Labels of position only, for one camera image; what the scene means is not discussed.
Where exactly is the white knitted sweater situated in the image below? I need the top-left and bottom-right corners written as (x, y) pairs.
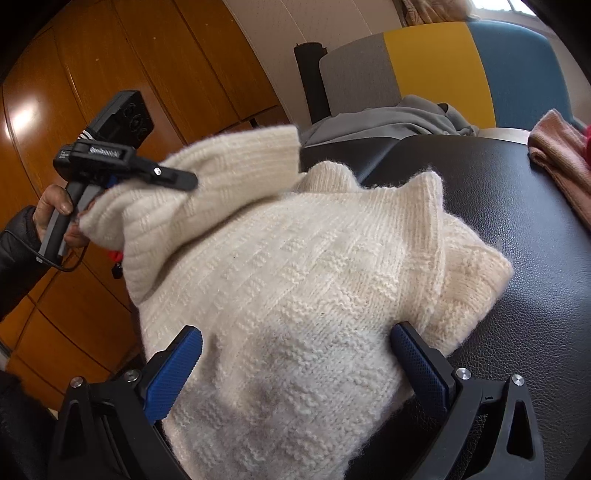
top-left (78, 124), bottom-right (515, 480)

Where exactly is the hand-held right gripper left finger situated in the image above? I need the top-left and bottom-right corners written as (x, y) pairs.
top-left (48, 325), bottom-right (204, 480)

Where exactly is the white printed pillow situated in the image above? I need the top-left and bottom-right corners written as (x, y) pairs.
top-left (480, 127), bottom-right (532, 145)

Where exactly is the beige patterned curtain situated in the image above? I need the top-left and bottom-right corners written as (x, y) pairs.
top-left (399, 0), bottom-right (481, 26)

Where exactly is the wooden wardrobe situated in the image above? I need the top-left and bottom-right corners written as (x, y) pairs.
top-left (0, 0), bottom-right (296, 411)

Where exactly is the black leather seat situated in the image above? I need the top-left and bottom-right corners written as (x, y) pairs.
top-left (300, 134), bottom-right (591, 480)

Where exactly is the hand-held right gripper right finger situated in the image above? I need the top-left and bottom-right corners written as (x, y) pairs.
top-left (390, 322), bottom-right (546, 480)

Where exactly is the person's left forearm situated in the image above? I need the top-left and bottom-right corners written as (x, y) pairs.
top-left (0, 205), bottom-right (58, 324)

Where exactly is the pink ribbed sweater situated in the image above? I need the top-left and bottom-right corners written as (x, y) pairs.
top-left (527, 108), bottom-right (591, 232)

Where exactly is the grey yellow blue chair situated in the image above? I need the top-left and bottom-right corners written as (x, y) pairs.
top-left (318, 21), bottom-right (575, 130)

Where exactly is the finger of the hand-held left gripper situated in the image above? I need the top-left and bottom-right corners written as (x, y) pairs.
top-left (124, 157), bottom-right (199, 192)

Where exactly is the person's dark clothing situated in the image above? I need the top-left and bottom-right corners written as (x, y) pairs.
top-left (0, 369), bottom-right (61, 480)

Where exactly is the black cable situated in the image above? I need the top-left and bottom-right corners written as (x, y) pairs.
top-left (2, 228), bottom-right (90, 273)

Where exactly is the black upright post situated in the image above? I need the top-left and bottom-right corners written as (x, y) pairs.
top-left (294, 41), bottom-right (333, 125)

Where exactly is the grey hoodie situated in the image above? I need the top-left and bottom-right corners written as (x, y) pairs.
top-left (300, 95), bottom-right (481, 146)

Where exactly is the person's left hand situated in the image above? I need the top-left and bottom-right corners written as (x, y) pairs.
top-left (36, 185), bottom-right (100, 250)

